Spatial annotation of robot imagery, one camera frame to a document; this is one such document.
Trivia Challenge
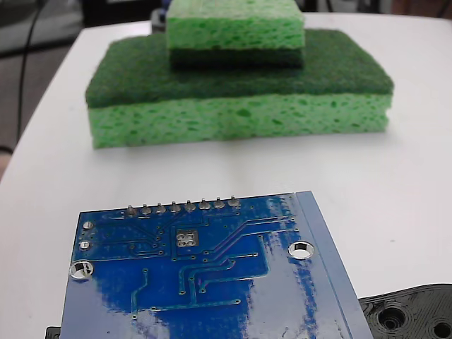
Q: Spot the grey blue blurred object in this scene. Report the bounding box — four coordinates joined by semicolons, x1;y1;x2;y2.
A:
150;7;169;35

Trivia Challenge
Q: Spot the black background box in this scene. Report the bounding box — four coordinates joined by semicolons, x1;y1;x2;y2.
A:
83;0;170;28

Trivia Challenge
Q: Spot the black plastic part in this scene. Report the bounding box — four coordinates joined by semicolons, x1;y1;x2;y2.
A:
44;282;452;339

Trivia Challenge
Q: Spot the large green scrub sponge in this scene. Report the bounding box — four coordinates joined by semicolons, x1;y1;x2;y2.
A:
84;28;395;150

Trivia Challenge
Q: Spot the blue circuit board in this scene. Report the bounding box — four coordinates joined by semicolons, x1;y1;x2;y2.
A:
59;190;375;339

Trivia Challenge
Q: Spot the thin black hanging cable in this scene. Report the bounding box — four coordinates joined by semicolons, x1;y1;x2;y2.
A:
16;0;40;142

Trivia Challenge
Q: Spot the small green scrub sponge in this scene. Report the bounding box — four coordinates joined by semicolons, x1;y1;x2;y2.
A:
165;0;307;71

